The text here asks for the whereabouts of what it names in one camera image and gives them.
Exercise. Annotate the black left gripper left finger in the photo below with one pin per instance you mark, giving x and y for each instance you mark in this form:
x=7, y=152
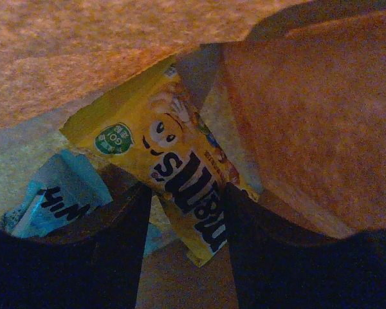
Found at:
x=101, y=271

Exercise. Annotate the yellow M&M's pack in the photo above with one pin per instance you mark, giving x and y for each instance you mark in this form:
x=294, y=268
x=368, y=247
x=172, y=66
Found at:
x=147, y=127

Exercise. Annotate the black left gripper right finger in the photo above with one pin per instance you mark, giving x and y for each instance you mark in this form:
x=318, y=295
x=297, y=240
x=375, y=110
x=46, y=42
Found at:
x=277, y=264

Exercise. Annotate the red brown paper bag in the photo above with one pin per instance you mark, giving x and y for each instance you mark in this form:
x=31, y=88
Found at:
x=294, y=92

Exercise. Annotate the light blue snack packet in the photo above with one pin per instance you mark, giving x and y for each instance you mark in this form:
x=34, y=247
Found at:
x=71, y=199

